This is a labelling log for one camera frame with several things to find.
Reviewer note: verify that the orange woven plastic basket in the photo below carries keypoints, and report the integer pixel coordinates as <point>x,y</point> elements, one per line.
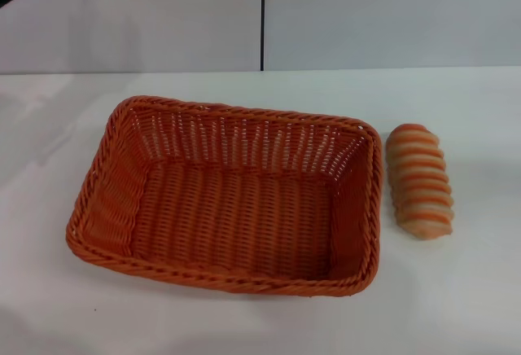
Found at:
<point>232,208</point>

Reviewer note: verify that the striped orange white bread roll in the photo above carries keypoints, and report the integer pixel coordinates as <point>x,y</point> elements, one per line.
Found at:
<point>419,180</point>

